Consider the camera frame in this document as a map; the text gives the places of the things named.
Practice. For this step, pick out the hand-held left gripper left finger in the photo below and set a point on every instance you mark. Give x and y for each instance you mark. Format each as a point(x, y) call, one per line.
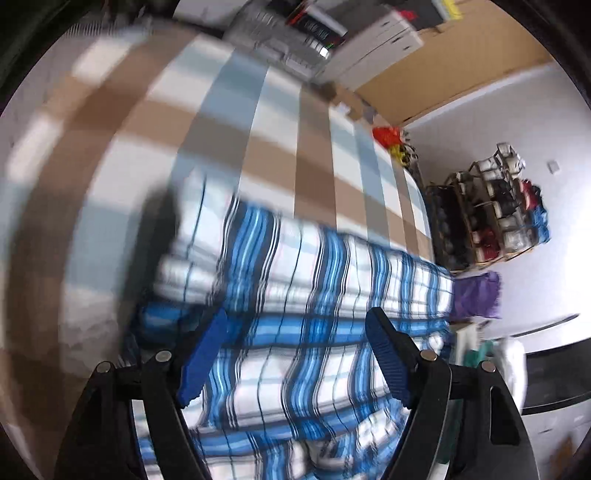
point(203, 360)

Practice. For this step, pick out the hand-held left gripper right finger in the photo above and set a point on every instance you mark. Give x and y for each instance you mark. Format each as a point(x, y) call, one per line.
point(388, 360)

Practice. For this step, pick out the blue plaid garment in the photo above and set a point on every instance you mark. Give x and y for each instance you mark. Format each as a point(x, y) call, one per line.
point(300, 277)

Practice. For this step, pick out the teal cloth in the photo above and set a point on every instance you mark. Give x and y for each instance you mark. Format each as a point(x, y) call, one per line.
point(478, 355)

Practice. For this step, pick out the purple cloth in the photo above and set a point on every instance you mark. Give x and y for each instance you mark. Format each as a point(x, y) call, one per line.
point(475, 295)

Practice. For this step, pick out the shoe rack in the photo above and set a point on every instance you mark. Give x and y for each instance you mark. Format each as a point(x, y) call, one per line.
point(489, 217)

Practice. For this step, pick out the yellow plastic bag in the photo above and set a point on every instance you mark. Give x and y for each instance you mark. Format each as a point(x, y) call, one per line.
point(401, 154)

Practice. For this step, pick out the red plastic bag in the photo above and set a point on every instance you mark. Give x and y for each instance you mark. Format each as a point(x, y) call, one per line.
point(385, 135)

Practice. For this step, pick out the checkered tablecloth table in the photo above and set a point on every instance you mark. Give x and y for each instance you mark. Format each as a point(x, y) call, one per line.
point(207, 115)

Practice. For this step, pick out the silver suitcase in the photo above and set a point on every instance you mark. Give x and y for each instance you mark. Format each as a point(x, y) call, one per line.
point(268, 37)

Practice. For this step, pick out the black case with red trim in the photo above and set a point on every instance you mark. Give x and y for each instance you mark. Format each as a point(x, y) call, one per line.
point(318, 25)

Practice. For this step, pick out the black box with red mark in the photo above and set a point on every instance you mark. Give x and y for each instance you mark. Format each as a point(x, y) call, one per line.
point(420, 11)

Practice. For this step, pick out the yellow and black box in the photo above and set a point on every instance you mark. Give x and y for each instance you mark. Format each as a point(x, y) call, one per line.
point(447, 8)

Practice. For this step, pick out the white wall switch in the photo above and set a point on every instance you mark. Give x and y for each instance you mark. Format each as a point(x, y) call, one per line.
point(555, 167)

